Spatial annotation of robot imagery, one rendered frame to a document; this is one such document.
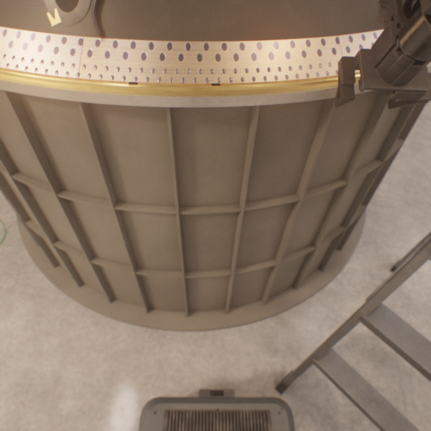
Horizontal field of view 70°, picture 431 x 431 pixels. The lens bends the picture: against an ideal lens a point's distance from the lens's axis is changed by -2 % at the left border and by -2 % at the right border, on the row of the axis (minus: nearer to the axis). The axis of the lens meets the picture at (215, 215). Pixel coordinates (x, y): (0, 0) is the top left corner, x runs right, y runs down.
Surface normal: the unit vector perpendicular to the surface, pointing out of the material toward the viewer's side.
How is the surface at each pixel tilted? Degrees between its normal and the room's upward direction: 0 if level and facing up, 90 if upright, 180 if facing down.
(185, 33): 62
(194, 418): 0
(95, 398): 0
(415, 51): 114
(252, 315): 0
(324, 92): 90
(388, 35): 90
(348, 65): 30
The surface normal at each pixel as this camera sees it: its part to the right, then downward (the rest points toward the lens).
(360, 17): 0.38, 0.32
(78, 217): -0.33, 0.71
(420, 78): 0.03, -0.18
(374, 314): 0.04, -0.65
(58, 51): -0.11, 0.03
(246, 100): 0.14, 0.76
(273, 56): 0.17, 0.04
